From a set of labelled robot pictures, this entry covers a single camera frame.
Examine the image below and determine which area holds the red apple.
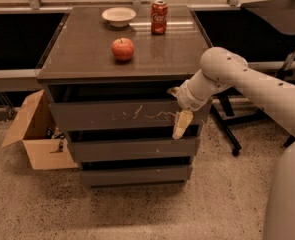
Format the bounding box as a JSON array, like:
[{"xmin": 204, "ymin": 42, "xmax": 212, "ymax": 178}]
[{"xmin": 111, "ymin": 38, "xmax": 134, "ymax": 61}]

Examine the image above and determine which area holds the red cola can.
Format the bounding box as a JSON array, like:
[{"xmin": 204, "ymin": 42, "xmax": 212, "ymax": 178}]
[{"xmin": 151, "ymin": 0, "xmax": 168, "ymax": 35}]

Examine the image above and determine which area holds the grey top drawer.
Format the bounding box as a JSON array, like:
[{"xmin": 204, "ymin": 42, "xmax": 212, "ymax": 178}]
[{"xmin": 48, "ymin": 96, "xmax": 214, "ymax": 132}]

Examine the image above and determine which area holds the grey bottom drawer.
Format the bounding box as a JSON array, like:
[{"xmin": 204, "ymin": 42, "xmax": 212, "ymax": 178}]
[{"xmin": 80, "ymin": 165, "xmax": 193, "ymax": 186}]

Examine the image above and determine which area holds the white ceramic bowl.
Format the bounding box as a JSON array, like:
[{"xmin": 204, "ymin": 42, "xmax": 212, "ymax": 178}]
[{"xmin": 102, "ymin": 7, "xmax": 136, "ymax": 27}]

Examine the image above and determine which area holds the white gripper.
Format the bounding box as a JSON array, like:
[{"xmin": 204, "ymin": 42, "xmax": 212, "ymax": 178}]
[{"xmin": 167, "ymin": 80, "xmax": 207, "ymax": 140}]

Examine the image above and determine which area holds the open cardboard box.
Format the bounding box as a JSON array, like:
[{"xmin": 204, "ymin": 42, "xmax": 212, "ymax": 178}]
[{"xmin": 2, "ymin": 90, "xmax": 78, "ymax": 170}]

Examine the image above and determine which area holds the grey drawer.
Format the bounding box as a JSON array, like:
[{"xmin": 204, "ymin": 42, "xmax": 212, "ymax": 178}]
[
  {"xmin": 48, "ymin": 96, "xmax": 214, "ymax": 132},
  {"xmin": 68, "ymin": 138, "xmax": 200, "ymax": 162},
  {"xmin": 80, "ymin": 165, "xmax": 193, "ymax": 186}
]

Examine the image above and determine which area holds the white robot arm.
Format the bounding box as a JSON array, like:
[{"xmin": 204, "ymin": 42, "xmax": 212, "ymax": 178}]
[{"xmin": 169, "ymin": 47, "xmax": 295, "ymax": 240}]

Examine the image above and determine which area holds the black office chair base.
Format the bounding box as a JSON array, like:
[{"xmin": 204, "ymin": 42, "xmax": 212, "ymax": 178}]
[{"xmin": 283, "ymin": 135, "xmax": 295, "ymax": 148}]

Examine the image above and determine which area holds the grey drawer cabinet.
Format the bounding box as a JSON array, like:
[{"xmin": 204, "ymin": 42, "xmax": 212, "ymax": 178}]
[{"xmin": 36, "ymin": 5, "xmax": 223, "ymax": 189}]

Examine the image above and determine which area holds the grey middle drawer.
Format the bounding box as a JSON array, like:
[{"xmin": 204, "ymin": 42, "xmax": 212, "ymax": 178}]
[{"xmin": 68, "ymin": 138, "xmax": 200, "ymax": 162}]

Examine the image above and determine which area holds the black rolling stand base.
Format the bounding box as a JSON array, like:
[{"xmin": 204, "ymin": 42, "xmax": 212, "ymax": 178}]
[{"xmin": 209, "ymin": 90, "xmax": 271, "ymax": 157}]

